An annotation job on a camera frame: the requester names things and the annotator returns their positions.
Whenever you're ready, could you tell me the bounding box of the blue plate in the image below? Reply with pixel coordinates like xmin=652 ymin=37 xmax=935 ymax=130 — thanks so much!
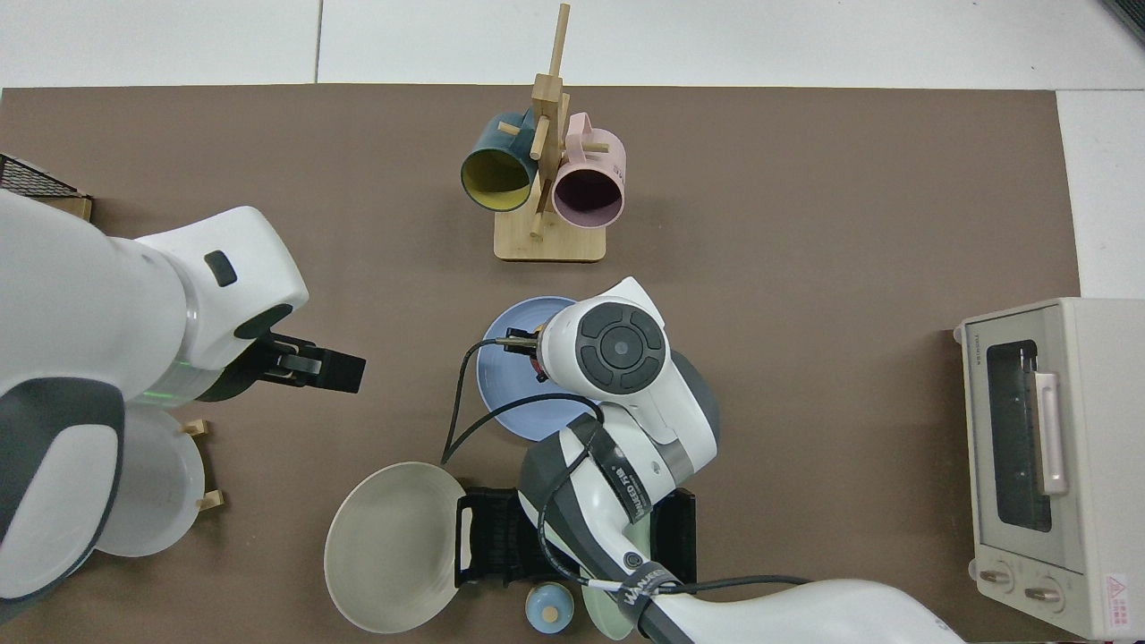
xmin=475 ymin=296 xmax=602 ymax=442

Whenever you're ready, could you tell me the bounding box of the wooden plate rack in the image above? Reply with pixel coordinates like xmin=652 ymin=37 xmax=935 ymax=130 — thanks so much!
xmin=182 ymin=418 xmax=225 ymax=512

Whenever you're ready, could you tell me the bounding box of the beige plate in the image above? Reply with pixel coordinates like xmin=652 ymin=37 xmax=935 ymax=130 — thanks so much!
xmin=324 ymin=462 xmax=468 ymax=635

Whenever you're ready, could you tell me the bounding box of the grey plate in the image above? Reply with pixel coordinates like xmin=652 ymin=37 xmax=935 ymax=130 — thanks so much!
xmin=94 ymin=404 xmax=207 ymax=558

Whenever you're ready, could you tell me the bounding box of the black dish rack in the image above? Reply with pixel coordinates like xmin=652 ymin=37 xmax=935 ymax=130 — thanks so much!
xmin=454 ymin=486 xmax=698 ymax=596

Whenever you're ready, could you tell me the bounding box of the pale green plate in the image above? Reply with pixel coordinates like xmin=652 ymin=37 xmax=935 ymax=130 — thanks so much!
xmin=580 ymin=514 xmax=654 ymax=641

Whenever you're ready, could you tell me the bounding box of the dark blue cup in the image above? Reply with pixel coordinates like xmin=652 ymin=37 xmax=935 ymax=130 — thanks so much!
xmin=460 ymin=111 xmax=540 ymax=213

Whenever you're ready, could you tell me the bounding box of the wooden cup stand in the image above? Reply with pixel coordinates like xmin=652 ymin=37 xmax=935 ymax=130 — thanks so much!
xmin=494 ymin=3 xmax=607 ymax=263

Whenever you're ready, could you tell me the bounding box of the pink cup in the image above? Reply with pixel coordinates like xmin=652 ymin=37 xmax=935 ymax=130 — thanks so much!
xmin=551 ymin=112 xmax=627 ymax=230

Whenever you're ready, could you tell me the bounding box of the small blue round thing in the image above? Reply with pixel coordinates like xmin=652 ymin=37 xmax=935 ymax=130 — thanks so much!
xmin=524 ymin=581 xmax=574 ymax=636

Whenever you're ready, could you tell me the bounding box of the brown table cloth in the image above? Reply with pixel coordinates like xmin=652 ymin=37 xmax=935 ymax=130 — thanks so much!
xmin=0 ymin=85 xmax=1081 ymax=644

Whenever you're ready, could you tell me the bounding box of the pale toaster oven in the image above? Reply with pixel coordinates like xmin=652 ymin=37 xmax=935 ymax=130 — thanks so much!
xmin=954 ymin=297 xmax=1145 ymax=641

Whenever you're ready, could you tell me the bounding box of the dark grey panel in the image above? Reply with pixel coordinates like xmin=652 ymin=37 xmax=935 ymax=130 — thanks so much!
xmin=1097 ymin=0 xmax=1145 ymax=46

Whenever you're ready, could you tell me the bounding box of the wire basket with wooden floor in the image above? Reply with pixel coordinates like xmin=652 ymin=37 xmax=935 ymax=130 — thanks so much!
xmin=0 ymin=153 xmax=93 ymax=222

